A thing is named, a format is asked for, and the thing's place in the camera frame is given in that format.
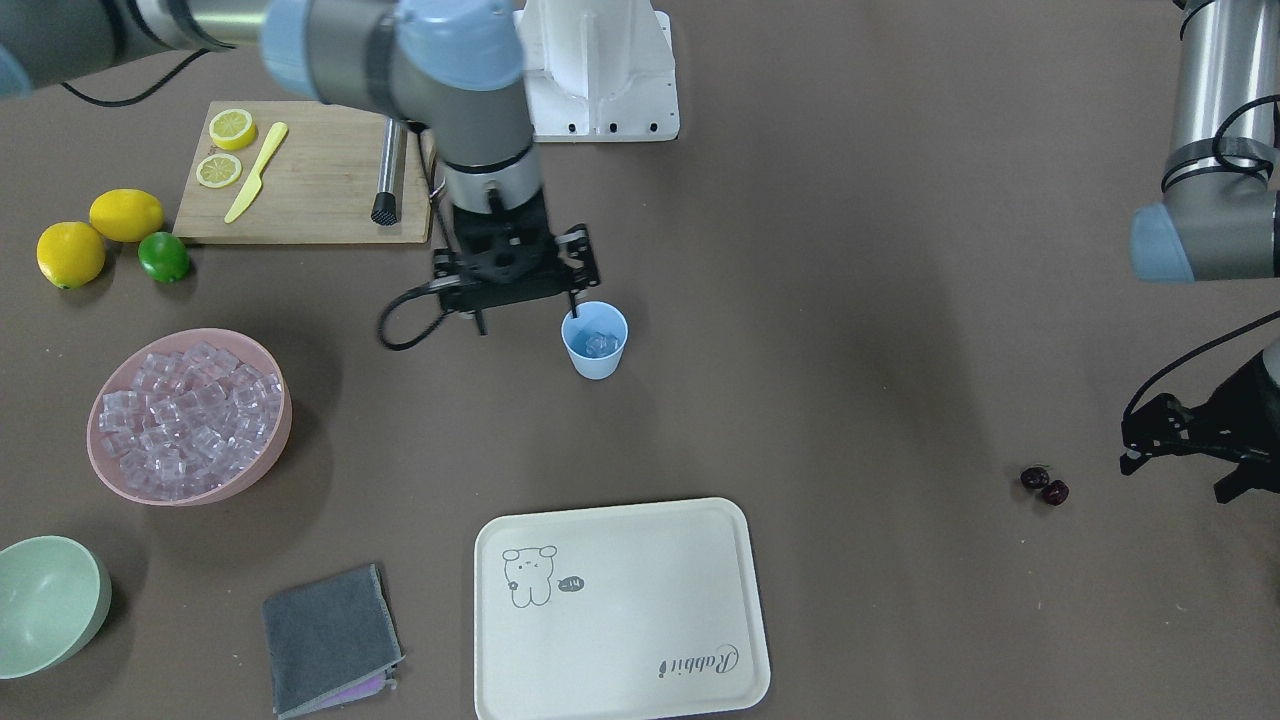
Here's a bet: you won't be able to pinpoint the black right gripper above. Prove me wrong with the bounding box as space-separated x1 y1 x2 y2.
430 190 602 337

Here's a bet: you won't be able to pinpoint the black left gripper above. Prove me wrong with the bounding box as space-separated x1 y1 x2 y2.
1119 345 1279 503

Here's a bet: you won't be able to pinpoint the clear ice cube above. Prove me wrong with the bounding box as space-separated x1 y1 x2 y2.
580 332 620 359

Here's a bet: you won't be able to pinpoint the dark red cherries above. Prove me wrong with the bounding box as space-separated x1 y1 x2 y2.
1019 465 1070 507

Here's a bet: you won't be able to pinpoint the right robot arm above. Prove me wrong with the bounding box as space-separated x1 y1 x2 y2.
1 1 600 334

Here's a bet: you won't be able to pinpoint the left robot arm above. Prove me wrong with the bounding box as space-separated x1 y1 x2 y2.
1119 1 1279 503

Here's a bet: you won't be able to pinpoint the light blue plastic cup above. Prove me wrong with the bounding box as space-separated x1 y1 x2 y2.
559 301 628 380

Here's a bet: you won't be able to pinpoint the pink bowl of ice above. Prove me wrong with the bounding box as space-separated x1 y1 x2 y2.
86 328 293 507

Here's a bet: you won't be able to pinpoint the steel muddler black tip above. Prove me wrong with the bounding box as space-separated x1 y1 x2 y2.
370 117 408 227

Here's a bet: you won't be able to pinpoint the bamboo cutting board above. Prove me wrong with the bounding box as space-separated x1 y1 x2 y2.
173 100 430 245

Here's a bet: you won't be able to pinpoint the yellow plastic knife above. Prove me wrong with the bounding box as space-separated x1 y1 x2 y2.
223 122 291 224

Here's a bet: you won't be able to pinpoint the cream rabbit serving tray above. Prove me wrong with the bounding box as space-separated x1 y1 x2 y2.
474 497 772 719

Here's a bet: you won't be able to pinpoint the lemon slice lower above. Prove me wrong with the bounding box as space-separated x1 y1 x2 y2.
195 152 243 190

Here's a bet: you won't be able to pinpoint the lemon slice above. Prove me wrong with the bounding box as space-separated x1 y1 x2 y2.
195 152 243 190
207 108 259 152

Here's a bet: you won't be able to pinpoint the lemon slice upper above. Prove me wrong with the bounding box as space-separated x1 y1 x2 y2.
207 108 259 152

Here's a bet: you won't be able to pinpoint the green lime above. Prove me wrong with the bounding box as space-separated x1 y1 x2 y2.
137 231 192 283

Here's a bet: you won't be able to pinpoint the grey folded cloth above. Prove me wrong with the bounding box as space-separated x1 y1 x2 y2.
261 562 404 719

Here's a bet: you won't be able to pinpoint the yellow lemon upper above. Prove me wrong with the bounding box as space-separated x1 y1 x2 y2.
90 188 165 243

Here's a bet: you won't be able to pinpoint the yellow lemon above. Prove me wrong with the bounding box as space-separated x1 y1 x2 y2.
90 188 165 243
36 222 108 290

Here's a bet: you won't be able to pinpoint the yellow lemon lower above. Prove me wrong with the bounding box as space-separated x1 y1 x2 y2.
36 222 108 290

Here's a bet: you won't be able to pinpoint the mint green bowl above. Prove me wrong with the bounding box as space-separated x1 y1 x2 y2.
1 536 113 680

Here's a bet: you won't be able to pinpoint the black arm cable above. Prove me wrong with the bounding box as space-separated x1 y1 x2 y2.
1123 95 1280 421
376 283 453 352

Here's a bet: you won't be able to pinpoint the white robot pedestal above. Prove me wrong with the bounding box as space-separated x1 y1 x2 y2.
513 1 681 143

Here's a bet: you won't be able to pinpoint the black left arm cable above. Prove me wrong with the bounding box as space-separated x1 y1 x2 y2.
1123 95 1280 421

